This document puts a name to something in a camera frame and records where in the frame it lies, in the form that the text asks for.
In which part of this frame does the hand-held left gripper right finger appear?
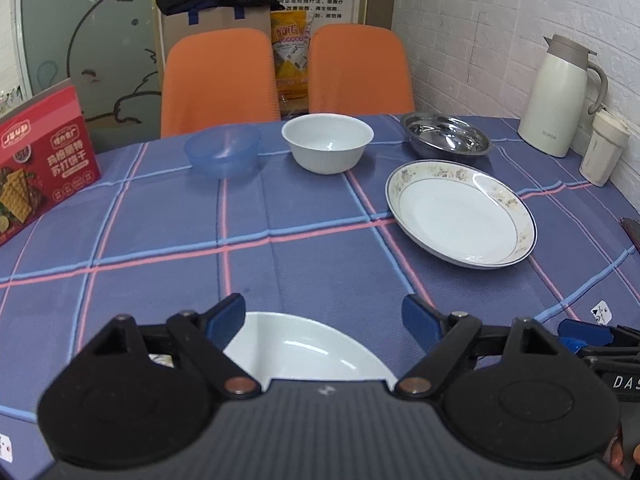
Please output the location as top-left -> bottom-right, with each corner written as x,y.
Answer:
392,294 -> 571,401

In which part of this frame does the cardboard box with black cloth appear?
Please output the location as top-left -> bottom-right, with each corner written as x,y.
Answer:
159,4 -> 274,92

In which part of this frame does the blue plastic bowl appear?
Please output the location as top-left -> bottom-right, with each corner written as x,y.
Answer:
183,125 -> 262,180

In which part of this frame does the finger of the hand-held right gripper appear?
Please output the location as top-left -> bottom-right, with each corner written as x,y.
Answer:
557,319 -> 640,360

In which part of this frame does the floral rim plate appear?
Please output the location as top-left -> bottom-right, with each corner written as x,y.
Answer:
385,159 -> 537,269

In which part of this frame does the glass panel with cat drawing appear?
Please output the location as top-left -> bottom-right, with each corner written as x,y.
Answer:
15,0 -> 164,137

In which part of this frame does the white lidded cup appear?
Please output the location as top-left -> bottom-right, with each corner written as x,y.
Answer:
580,110 -> 630,188

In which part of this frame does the yellow snack bag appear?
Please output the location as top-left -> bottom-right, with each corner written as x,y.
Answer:
270,7 -> 317,117

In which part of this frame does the dark red object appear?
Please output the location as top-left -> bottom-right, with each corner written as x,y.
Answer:
619,217 -> 640,257

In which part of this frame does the orange chair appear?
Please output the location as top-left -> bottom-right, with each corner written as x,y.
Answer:
307,24 -> 416,116
160,28 -> 282,139

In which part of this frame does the red cracker box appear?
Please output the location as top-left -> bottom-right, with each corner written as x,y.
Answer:
0,85 -> 102,247

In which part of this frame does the blue checked tablecloth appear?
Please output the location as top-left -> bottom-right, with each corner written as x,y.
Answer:
0,112 -> 640,480

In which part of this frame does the white thermos jug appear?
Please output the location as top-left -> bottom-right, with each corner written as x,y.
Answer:
517,34 -> 609,158

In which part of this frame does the person's right hand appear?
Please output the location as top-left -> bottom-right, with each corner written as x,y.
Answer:
606,432 -> 627,478

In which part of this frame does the plain white plate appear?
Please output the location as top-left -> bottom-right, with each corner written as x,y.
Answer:
147,311 -> 398,393

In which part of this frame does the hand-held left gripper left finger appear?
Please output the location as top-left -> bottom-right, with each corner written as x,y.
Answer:
75,292 -> 263,401

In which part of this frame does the white ceramic bowl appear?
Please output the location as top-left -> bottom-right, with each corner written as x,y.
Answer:
281,113 -> 375,176

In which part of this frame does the stainless steel bowl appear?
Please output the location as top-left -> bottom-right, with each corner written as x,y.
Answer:
400,112 -> 496,162

